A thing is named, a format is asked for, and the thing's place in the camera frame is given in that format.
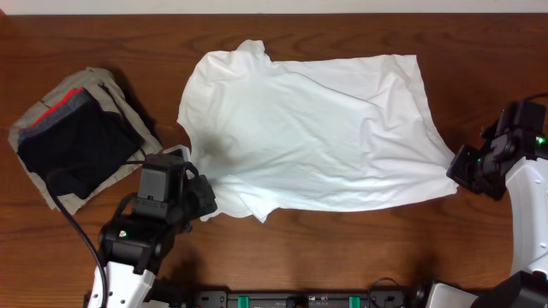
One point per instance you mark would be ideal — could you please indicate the grey folded garment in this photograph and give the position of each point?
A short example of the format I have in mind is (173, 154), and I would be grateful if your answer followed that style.
(85, 98)

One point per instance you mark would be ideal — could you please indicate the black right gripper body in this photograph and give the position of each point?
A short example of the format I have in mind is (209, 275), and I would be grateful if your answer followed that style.
(477, 173)

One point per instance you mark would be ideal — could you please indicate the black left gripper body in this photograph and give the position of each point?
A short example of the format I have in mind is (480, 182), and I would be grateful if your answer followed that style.
(198, 198)

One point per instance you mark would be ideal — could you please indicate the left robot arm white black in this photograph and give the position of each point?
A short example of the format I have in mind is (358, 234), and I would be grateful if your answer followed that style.
(136, 240)

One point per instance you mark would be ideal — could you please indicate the beige folded garment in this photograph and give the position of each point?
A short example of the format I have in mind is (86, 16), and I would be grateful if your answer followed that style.
(101, 84)

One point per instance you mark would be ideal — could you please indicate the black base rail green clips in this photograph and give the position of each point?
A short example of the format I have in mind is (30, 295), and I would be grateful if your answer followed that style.
(223, 299)

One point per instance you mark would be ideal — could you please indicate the black folded garment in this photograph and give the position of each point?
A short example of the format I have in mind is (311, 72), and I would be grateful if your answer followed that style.
(81, 151)

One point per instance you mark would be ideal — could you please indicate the red folded garment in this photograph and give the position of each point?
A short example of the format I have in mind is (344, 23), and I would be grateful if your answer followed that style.
(67, 105)

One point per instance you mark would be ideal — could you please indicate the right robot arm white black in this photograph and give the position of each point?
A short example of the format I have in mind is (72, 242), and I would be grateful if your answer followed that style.
(526, 287)

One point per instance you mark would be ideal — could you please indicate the white t-shirt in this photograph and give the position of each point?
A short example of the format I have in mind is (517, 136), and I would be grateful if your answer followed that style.
(339, 135)

